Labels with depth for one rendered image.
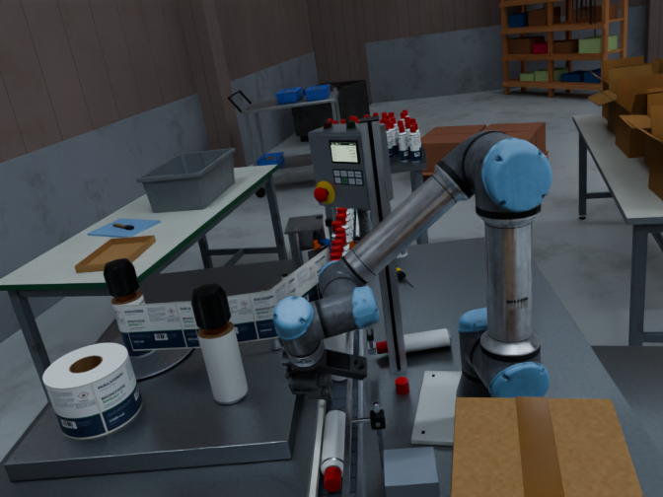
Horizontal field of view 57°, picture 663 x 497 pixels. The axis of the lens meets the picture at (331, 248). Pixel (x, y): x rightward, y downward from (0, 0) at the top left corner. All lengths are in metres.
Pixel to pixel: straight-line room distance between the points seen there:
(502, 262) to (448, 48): 10.57
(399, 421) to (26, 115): 4.01
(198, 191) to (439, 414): 2.35
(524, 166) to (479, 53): 10.57
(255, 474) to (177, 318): 0.53
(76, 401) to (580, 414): 1.09
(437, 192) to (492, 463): 0.54
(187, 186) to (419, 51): 8.62
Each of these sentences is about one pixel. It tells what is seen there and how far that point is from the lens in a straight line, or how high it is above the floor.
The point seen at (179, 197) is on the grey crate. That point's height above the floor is 0.88.
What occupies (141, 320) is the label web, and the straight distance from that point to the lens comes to 1.80.
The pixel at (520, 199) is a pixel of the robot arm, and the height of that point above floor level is 1.39.
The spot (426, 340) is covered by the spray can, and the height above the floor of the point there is 0.87.
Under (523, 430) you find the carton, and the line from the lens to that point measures 0.99.
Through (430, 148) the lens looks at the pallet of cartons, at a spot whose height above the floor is 0.38.
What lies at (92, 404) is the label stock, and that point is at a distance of 1.58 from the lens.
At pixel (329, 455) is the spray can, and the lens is 1.27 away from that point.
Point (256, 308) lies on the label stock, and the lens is 1.69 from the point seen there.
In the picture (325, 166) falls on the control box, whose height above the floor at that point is 1.39.
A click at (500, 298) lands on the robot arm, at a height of 1.19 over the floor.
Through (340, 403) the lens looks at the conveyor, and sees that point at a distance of 1.49.
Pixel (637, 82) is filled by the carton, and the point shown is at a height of 1.12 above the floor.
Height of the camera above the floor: 1.74
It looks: 21 degrees down
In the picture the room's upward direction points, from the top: 9 degrees counter-clockwise
